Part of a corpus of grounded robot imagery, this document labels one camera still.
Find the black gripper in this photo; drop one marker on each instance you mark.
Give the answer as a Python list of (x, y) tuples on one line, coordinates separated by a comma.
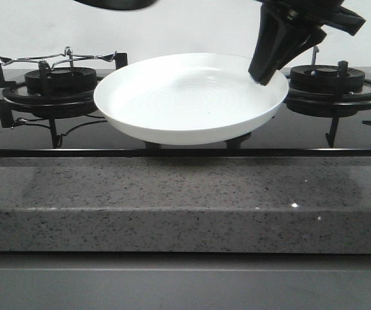
[(280, 41)]

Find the white round plate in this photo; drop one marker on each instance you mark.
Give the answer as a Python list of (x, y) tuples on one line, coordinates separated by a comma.
[(188, 99)]

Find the black frying pan mint handle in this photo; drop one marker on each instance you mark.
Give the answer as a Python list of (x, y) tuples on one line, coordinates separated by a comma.
[(121, 5)]

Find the right black burner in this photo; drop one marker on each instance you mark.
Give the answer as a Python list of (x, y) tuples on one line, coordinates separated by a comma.
[(325, 79)]

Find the black burner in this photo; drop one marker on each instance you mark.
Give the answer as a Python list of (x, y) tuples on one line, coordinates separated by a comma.
[(325, 79), (66, 79)]

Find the right black pan support grate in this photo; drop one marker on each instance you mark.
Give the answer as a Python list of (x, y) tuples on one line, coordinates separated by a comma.
[(334, 106)]

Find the black pan support grate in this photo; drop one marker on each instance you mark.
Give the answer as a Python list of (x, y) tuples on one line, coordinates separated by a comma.
[(19, 107), (334, 106)]

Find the left black burner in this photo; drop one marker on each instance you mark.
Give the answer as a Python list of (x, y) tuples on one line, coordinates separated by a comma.
[(66, 79)]

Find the left black pan support grate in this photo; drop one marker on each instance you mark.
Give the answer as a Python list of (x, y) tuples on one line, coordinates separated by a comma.
[(19, 107)]

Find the black glass gas hob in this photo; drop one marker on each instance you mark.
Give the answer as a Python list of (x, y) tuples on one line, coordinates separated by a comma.
[(71, 124)]

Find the grey cabinet front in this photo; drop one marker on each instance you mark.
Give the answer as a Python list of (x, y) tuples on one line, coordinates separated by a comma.
[(184, 281)]

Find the silver wire pan reducer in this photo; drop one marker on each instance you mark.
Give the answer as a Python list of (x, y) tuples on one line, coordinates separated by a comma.
[(67, 56)]

